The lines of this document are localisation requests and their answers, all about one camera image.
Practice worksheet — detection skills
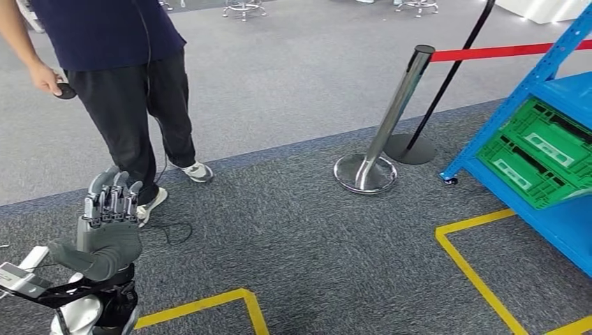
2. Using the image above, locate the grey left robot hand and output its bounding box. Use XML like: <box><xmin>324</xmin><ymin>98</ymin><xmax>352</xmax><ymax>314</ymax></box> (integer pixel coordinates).
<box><xmin>48</xmin><ymin>166</ymin><xmax>145</xmax><ymax>282</ymax></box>

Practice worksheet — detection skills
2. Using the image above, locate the person's right hand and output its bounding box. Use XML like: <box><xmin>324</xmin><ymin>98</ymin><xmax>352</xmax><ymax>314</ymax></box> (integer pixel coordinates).
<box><xmin>27</xmin><ymin>60</ymin><xmax>64</xmax><ymax>98</ymax></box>

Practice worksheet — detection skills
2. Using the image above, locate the black handheld controller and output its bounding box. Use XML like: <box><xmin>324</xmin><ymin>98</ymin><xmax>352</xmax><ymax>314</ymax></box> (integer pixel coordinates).
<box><xmin>54</xmin><ymin>82</ymin><xmax>77</xmax><ymax>101</ymax></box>

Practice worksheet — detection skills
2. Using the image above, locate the blue metal shelf rack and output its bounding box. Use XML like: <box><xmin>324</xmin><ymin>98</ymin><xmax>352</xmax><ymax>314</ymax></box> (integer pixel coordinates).
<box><xmin>439</xmin><ymin>2</ymin><xmax>592</xmax><ymax>278</ymax></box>

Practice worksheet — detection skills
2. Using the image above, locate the person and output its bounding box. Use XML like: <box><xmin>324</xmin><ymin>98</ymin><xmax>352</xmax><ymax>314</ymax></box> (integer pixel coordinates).
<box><xmin>0</xmin><ymin>0</ymin><xmax>214</xmax><ymax>228</ymax></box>

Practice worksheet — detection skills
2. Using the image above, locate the yellow floor tape square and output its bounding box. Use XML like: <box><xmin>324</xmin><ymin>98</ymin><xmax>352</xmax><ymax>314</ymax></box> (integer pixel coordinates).
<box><xmin>434</xmin><ymin>208</ymin><xmax>592</xmax><ymax>335</ymax></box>
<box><xmin>134</xmin><ymin>288</ymin><xmax>270</xmax><ymax>335</ymax></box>

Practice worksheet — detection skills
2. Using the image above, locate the chrome swivel chair base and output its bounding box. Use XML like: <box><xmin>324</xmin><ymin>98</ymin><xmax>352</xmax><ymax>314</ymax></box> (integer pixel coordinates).
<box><xmin>395</xmin><ymin>0</ymin><xmax>439</xmax><ymax>18</ymax></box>
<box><xmin>221</xmin><ymin>0</ymin><xmax>268</xmax><ymax>22</ymax></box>

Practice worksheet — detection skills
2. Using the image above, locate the red barrier belt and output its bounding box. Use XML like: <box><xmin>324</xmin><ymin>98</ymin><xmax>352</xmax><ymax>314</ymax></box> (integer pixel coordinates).
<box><xmin>430</xmin><ymin>39</ymin><xmax>592</xmax><ymax>64</ymax></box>

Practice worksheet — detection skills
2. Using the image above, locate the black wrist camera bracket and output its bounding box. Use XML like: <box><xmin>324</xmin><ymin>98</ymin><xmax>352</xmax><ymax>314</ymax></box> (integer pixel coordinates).
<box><xmin>27</xmin><ymin>276</ymin><xmax>138</xmax><ymax>310</ymax></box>

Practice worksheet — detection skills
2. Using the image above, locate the long black cable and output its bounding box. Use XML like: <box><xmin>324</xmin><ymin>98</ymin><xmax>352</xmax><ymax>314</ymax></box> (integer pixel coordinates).
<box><xmin>131</xmin><ymin>0</ymin><xmax>194</xmax><ymax>247</ymax></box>

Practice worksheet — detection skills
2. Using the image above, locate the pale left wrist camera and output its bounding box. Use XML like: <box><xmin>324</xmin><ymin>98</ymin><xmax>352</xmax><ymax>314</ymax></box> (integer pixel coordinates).
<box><xmin>0</xmin><ymin>246</ymin><xmax>52</xmax><ymax>299</ymax></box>

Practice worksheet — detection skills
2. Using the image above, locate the chrome stanchion post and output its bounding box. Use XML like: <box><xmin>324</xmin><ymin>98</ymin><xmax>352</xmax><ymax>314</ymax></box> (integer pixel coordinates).
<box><xmin>332</xmin><ymin>45</ymin><xmax>436</xmax><ymax>195</ymax></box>

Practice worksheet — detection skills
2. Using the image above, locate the black stanchion post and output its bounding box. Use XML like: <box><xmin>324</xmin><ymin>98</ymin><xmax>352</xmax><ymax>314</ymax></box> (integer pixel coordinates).
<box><xmin>383</xmin><ymin>0</ymin><xmax>496</xmax><ymax>165</ymax></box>

